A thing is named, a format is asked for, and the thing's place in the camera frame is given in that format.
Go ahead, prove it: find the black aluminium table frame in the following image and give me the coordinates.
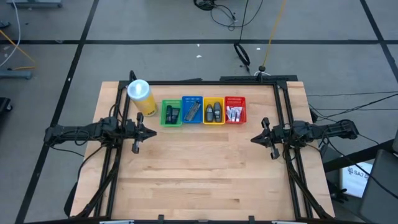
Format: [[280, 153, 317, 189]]
[[70, 70, 335, 221]]

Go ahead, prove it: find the black hanging looped cable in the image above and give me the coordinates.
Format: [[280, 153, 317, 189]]
[[233, 0, 251, 74]]

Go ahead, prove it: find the black coiled floor cable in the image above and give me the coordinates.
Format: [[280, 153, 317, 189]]
[[193, 0, 265, 32]]

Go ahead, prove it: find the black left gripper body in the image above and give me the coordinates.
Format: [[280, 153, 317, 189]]
[[124, 112, 147, 154]]

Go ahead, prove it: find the clear grey comb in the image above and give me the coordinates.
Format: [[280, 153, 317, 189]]
[[184, 104, 198, 122]]

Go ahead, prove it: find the black metal beam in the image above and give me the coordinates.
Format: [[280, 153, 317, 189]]
[[323, 138, 398, 172]]

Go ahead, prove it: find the dark grey deodorant stick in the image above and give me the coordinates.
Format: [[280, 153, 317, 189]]
[[205, 105, 215, 123], [213, 102, 223, 123]]

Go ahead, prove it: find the green plastic basket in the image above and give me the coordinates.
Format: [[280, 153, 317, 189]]
[[160, 99, 183, 128]]

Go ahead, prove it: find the thin black floor cable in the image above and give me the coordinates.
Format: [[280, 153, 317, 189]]
[[309, 93, 398, 121]]

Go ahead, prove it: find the black caster wheel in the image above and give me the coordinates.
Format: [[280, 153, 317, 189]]
[[0, 97, 13, 118]]

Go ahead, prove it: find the yellow wipes canister white lid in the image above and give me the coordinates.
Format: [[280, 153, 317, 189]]
[[127, 79, 158, 118]]

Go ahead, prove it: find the yellow floor cable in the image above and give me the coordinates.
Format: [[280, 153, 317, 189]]
[[0, 29, 37, 71]]

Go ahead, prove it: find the white floor cable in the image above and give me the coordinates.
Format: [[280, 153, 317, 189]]
[[0, 0, 22, 68]]

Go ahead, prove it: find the blue plastic basket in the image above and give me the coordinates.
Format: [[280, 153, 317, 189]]
[[182, 95, 204, 124]]

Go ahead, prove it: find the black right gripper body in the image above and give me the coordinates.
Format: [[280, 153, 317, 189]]
[[261, 116, 299, 160]]

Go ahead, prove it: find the yellow plastic basket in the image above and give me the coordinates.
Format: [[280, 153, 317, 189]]
[[203, 97, 226, 125]]

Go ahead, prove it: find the black flat base plate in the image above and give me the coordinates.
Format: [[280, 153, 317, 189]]
[[219, 75, 299, 83]]

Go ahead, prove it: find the long yellow cable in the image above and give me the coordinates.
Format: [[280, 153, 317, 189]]
[[262, 0, 287, 68]]

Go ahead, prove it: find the grey metal floor base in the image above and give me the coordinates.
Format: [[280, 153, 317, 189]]
[[0, 70, 34, 80], [6, 0, 63, 9]]

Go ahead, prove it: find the red plastic basket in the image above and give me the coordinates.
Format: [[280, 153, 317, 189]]
[[224, 96, 248, 124]]

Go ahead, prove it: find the dark grey chair back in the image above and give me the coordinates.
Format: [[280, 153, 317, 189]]
[[360, 149, 398, 224]]

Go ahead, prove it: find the black round pole cap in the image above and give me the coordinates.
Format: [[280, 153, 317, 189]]
[[254, 65, 271, 82]]

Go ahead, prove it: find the white printed box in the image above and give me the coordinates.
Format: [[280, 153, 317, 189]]
[[340, 161, 374, 198]]

